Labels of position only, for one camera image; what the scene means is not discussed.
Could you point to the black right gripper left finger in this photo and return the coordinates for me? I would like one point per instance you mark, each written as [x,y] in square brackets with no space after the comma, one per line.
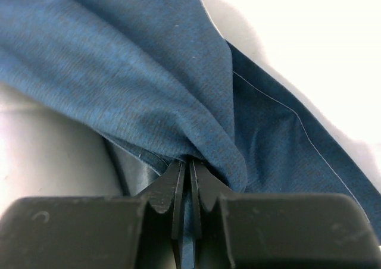
[143,231]

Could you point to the blue embroidered pillowcase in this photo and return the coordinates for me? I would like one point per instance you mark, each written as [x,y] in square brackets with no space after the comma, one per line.
[160,84]

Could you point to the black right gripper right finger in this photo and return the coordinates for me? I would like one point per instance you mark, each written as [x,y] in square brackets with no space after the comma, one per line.
[242,230]

